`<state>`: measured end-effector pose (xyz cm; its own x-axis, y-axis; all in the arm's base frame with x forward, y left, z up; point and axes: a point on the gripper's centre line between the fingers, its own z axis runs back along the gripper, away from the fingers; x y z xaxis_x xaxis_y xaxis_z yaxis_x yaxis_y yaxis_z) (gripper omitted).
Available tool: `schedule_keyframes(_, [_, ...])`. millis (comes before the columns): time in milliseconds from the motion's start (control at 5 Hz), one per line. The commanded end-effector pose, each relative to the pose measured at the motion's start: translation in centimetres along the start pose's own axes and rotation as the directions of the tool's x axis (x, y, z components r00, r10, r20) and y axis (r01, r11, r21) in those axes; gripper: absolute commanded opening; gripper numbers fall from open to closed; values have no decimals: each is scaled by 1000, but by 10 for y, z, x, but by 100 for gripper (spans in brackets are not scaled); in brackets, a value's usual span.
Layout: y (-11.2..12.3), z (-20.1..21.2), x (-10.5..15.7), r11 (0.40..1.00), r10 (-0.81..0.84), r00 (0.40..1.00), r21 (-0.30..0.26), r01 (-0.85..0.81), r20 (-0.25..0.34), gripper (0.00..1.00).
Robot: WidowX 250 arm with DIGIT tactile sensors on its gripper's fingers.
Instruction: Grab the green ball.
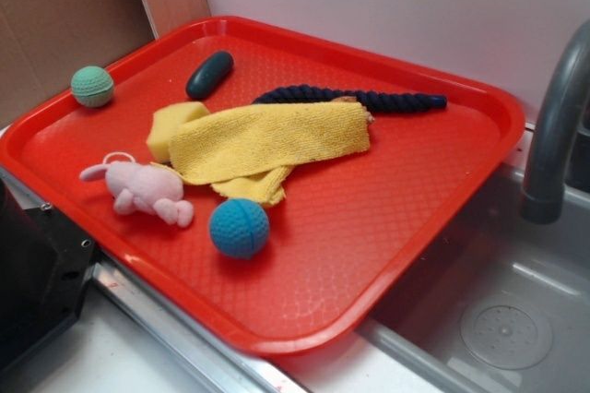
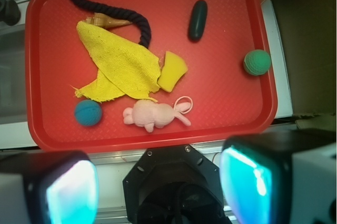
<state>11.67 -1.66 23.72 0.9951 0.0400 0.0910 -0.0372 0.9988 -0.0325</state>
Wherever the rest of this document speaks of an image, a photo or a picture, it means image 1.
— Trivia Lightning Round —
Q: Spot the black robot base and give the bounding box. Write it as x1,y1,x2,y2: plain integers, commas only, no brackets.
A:
1,184,99,374

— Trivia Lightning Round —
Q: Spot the blue dimpled ball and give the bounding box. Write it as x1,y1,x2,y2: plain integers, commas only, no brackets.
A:
208,198,270,259

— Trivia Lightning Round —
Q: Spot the green dimpled ball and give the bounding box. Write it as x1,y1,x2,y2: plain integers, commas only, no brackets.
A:
70,65,114,108

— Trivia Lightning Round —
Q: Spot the red plastic tray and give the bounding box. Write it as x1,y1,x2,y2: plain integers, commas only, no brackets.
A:
1,17,525,356

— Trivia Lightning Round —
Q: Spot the yellow microfiber cloth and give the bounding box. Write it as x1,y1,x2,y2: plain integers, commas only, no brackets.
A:
162,101,371,207

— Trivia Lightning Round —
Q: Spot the small tan object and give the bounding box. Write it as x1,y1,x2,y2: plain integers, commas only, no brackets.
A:
332,96,375,125

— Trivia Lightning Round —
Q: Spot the dark green oblong toy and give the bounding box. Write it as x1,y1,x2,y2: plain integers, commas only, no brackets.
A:
185,51,234,101

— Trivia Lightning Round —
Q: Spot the yellow sponge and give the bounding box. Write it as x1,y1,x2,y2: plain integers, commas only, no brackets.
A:
146,101,210,163

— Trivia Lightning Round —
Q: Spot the pink plush bunny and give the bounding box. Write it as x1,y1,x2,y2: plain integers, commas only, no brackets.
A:
79,152,194,228

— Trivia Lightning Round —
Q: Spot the grey toy sink basin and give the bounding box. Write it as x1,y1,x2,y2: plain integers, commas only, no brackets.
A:
359,166,589,392

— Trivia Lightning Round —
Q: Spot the grey sink faucet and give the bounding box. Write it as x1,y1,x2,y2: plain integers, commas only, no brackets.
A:
519,22,589,224

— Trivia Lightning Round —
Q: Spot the brown cardboard panel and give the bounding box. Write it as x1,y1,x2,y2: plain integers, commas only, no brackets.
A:
1,0,210,126

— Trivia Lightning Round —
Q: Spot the dark blue twisted rope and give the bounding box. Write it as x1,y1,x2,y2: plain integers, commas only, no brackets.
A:
251,84,449,114

